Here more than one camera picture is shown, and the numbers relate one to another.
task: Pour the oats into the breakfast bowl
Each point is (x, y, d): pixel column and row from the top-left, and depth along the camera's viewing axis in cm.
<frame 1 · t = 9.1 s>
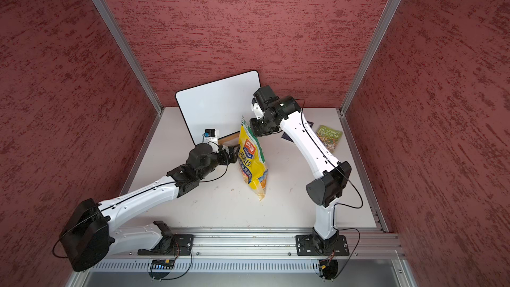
left hand: (230, 149, 81), fingers open
right hand: (255, 135, 77), fingers closed
yellow oats bag: (253, 167, 82), point 15 cm above the table
wooden board stand: (230, 140, 105), point 3 cm above the table

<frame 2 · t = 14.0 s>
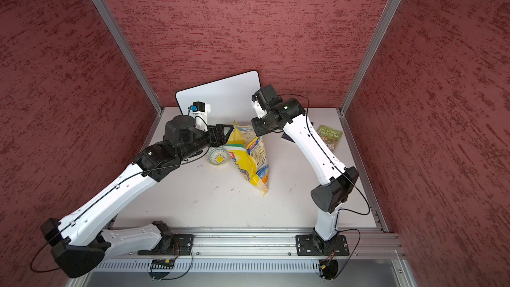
left hand: (225, 131, 68), fingers open
right hand: (259, 130, 76), fingers closed
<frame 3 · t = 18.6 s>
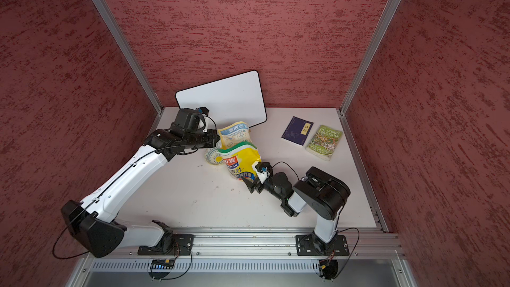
left hand: (217, 141, 76), fingers closed
right hand: (249, 171, 87), fingers open
yellow oats bag: (239, 151, 75), point 25 cm above the table
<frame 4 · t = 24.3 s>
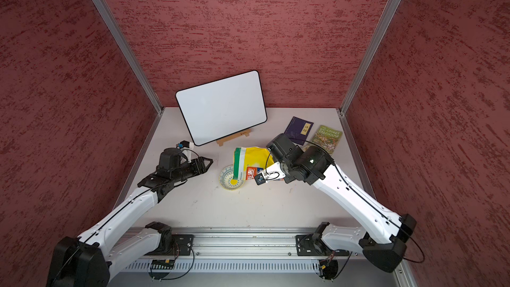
left hand: (207, 166, 83), fingers open
right hand: (283, 159, 71), fingers closed
yellow oats bag: (249, 162, 72), point 25 cm above the table
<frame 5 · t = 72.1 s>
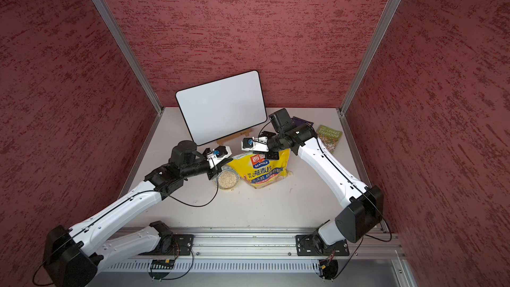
left hand: (228, 159, 75), fingers closed
right hand: (257, 149, 76), fingers closed
